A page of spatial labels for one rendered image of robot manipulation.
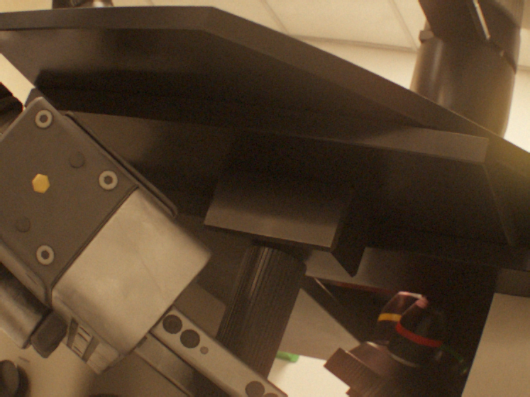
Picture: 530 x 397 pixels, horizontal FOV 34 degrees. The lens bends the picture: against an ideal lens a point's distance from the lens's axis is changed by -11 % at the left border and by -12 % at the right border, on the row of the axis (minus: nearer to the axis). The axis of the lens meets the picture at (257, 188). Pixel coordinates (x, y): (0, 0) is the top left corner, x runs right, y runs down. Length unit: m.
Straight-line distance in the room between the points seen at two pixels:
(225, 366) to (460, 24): 0.29
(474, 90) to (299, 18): 3.38
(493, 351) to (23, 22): 0.24
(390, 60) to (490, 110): 3.31
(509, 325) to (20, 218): 0.21
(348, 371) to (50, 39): 0.22
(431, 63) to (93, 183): 0.29
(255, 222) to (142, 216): 0.08
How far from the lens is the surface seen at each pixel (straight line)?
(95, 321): 0.28
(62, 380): 0.47
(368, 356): 0.46
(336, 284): 0.55
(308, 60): 0.30
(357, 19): 3.75
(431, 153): 0.30
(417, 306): 0.45
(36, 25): 0.35
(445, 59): 0.53
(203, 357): 0.31
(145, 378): 0.50
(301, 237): 0.35
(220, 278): 0.51
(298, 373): 3.39
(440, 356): 0.52
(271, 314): 0.35
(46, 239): 0.28
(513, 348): 0.38
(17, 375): 0.47
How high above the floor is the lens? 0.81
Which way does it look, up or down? 18 degrees up
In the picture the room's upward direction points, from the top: 20 degrees clockwise
